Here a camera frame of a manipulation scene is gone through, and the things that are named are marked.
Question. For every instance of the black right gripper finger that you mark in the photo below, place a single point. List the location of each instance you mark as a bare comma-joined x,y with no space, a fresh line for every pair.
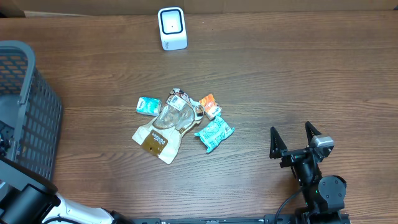
312,134
277,147

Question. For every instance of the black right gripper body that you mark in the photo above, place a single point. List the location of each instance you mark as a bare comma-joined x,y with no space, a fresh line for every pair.
293,157

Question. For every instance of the green wet wipes pack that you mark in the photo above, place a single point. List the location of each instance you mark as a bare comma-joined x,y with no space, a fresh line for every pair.
214,133

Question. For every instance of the small orange snack packet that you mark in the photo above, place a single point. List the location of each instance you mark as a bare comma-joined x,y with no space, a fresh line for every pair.
212,108

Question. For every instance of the beige brown cookie pouch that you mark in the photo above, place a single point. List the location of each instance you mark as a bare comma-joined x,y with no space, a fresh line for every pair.
162,136

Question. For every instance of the small teal tissue pack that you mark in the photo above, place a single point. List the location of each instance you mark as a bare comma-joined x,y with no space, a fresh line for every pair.
148,106

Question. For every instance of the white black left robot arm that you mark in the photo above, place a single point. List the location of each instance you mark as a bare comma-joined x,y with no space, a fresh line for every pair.
34,199

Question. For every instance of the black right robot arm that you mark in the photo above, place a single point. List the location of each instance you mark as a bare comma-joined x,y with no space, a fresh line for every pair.
324,196

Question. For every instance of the white barcode scanner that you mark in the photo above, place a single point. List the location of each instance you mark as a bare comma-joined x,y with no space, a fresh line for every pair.
173,34

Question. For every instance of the grey plastic mesh basket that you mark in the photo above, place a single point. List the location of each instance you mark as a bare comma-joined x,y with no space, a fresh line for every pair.
31,112

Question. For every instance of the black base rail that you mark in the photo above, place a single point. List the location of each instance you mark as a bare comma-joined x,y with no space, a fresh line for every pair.
217,220

